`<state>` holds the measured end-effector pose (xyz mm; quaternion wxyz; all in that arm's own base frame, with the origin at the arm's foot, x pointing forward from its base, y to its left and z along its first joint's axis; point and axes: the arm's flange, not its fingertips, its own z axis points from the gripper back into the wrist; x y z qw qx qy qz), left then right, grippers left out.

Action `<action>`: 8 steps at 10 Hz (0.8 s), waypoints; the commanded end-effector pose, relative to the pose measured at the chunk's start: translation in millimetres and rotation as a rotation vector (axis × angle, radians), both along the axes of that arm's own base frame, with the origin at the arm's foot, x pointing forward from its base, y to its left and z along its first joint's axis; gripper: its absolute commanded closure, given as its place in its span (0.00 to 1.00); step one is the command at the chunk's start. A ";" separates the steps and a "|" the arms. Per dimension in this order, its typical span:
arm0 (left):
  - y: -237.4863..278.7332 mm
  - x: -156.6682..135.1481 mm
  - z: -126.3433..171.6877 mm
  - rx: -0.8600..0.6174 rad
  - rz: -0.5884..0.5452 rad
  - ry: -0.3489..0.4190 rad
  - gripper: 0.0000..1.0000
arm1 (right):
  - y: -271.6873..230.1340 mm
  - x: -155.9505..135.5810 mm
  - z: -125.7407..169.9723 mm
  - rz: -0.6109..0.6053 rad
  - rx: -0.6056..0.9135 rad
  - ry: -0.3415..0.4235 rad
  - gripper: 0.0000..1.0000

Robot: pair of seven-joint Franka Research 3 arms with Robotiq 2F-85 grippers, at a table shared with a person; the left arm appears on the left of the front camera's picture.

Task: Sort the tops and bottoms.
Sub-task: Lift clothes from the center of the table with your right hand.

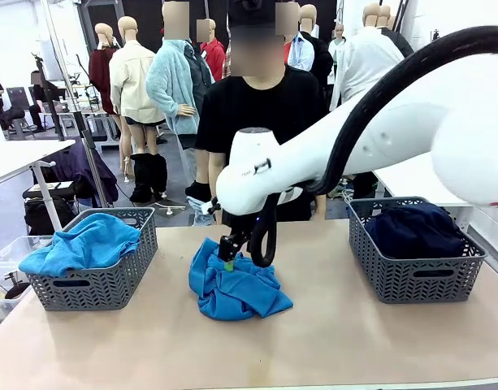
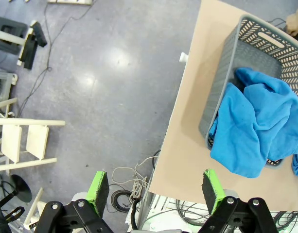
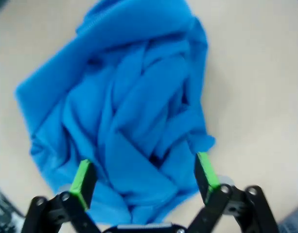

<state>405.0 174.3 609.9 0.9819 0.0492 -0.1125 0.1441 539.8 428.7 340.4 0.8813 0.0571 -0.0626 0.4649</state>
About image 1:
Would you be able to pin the person in black t-shirt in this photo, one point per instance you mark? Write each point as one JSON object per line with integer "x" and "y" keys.
{"x": 265, "y": 105}

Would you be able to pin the mannequin in red jacket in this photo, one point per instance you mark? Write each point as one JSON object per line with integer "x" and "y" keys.
{"x": 214, "y": 57}

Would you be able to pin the flat white notebook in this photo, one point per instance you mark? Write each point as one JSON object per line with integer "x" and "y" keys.
{"x": 49, "y": 186}

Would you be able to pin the black tripod stand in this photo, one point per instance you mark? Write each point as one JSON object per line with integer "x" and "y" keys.
{"x": 435, "y": 34}

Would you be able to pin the mannequin in cream jacket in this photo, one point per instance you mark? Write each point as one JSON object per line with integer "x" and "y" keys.
{"x": 131, "y": 81}

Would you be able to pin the mannequin in dark grey vest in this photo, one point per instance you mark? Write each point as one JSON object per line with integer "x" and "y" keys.
{"x": 200, "y": 73}

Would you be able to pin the black bag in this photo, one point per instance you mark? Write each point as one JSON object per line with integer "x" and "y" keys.
{"x": 45, "y": 215}

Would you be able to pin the mannequin in light-blue fleece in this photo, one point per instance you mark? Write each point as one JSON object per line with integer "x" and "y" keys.
{"x": 167, "y": 77}

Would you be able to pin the clear plastic storage bin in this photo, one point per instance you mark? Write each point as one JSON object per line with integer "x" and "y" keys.
{"x": 9, "y": 248}
{"x": 1, "y": 310}

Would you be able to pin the dark purple cloth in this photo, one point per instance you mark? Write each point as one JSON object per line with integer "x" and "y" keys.
{"x": 86, "y": 170}

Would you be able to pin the mannequin in maroon garment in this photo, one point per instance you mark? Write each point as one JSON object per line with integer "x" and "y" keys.
{"x": 100, "y": 69}

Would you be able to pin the blue smooth fabric garment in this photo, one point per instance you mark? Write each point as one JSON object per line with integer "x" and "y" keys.
{"x": 240, "y": 296}

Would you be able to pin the white rectangular table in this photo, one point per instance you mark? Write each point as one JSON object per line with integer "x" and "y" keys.
{"x": 13, "y": 158}
{"x": 411, "y": 183}

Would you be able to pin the small mannequin in white top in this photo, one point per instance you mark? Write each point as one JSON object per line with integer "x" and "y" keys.
{"x": 338, "y": 44}

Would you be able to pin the grey woven-pattern plastic basket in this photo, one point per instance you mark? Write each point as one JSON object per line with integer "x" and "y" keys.
{"x": 415, "y": 284}
{"x": 110, "y": 292}

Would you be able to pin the thin black stand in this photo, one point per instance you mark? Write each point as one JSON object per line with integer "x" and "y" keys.
{"x": 49, "y": 93}

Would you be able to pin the person's right forearm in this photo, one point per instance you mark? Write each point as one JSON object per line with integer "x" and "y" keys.
{"x": 216, "y": 174}

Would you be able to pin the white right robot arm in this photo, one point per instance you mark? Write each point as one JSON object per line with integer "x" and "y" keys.
{"x": 297, "y": 162}

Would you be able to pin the black fuzzy boot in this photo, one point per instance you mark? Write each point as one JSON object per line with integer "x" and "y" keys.
{"x": 142, "y": 178}
{"x": 161, "y": 174}

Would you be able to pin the black stool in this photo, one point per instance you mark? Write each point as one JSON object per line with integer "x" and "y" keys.
{"x": 19, "y": 122}

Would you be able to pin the silver light stand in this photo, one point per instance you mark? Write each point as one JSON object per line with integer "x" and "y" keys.
{"x": 96, "y": 170}

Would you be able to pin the bright blue terry top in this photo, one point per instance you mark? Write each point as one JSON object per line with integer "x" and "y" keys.
{"x": 90, "y": 243}

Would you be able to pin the mannequin in white shirt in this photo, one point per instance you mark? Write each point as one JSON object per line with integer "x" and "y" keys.
{"x": 362, "y": 61}

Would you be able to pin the light blue jeans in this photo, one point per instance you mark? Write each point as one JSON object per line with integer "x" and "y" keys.
{"x": 196, "y": 215}

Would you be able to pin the navy blue garment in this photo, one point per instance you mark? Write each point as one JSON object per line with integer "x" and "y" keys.
{"x": 415, "y": 231}

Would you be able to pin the cluttered background workbench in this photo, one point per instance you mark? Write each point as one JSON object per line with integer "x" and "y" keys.
{"x": 86, "y": 109}

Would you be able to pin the black baseball cap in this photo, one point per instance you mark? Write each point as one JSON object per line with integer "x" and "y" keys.
{"x": 248, "y": 18}

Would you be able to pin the mannequin in black jacket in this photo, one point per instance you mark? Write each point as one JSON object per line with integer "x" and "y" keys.
{"x": 319, "y": 61}

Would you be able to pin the mannequin in pale blue shirt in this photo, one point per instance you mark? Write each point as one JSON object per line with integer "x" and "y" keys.
{"x": 303, "y": 55}

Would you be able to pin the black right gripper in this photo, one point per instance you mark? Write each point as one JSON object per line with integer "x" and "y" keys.
{"x": 232, "y": 243}

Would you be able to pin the person's left forearm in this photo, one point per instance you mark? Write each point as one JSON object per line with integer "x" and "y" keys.
{"x": 319, "y": 207}

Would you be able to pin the seated person in black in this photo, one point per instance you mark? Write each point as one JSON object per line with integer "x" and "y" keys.
{"x": 41, "y": 95}

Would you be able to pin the mannequin in black coat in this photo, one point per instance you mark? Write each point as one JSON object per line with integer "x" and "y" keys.
{"x": 401, "y": 42}

